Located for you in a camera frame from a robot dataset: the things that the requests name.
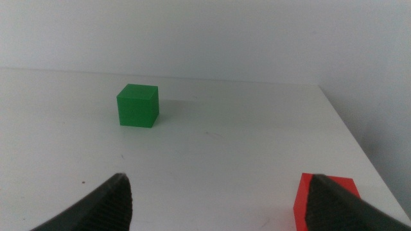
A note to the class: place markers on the green cube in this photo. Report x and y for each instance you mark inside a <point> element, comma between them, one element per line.
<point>138,109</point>

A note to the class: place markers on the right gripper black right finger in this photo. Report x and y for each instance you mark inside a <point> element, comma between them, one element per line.
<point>337,211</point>

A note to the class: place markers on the red cube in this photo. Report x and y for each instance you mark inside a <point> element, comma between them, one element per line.
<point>300,208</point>

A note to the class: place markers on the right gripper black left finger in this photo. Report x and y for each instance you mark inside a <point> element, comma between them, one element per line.
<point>102,208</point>

